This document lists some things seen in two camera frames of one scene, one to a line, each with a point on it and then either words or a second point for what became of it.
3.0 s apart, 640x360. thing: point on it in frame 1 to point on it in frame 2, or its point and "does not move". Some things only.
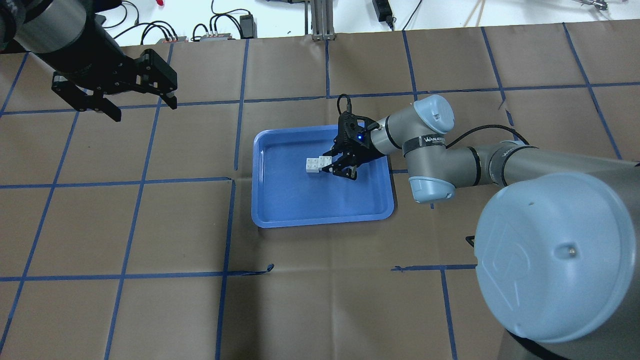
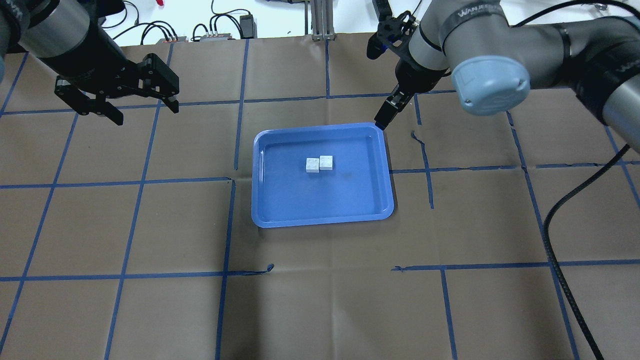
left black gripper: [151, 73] does not move
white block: [323, 161] does not move
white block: [312, 165] does not move
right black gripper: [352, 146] to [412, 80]
